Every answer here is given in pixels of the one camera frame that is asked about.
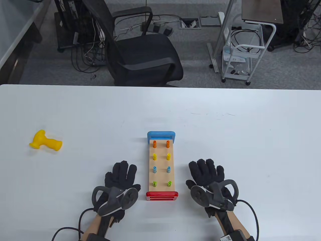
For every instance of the grey desk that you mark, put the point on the grey desk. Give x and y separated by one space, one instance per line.
15 27

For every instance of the black equipment rack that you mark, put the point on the black equipment rack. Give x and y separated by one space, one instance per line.
70 27

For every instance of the open floor outlet box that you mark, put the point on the open floor outlet box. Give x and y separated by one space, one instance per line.
189 23

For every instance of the black left wrist sensor box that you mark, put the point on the black left wrist sensor box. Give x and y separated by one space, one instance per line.
96 237

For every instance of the brown side tabletop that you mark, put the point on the brown side tabletop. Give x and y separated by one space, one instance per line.
262 11

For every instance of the white rolling cart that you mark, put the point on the white rolling cart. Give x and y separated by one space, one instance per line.
237 75

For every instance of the grey hand controller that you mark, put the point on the grey hand controller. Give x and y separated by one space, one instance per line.
128 198
198 194

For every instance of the wooden plank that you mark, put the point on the wooden plank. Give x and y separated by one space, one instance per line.
154 144

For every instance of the black power strip with adapters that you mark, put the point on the black power strip with adapters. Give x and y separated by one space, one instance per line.
160 28

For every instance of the aluminium frame stand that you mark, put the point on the aluminium frame stand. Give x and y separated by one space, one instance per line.
223 32

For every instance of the black office chair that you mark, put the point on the black office chair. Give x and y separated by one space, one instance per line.
143 55

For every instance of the grey left hand controller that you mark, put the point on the grey left hand controller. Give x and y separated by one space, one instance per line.
128 198

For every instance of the person's right hand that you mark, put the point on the person's right hand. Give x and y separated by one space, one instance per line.
205 170

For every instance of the grey floor cover plate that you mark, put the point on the grey floor cover plate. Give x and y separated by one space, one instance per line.
210 21

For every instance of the person's right forearm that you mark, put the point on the person's right forearm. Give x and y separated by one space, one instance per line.
235 223

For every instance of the grey right hand controller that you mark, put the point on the grey right hand controller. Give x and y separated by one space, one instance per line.
198 194

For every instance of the yellow toy hammer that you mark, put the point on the yellow toy hammer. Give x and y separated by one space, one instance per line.
50 143

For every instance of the person's left hand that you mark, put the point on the person's left hand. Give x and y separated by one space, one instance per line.
120 173

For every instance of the rainbow hammer bench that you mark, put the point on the rainbow hammer bench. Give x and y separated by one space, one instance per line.
161 165

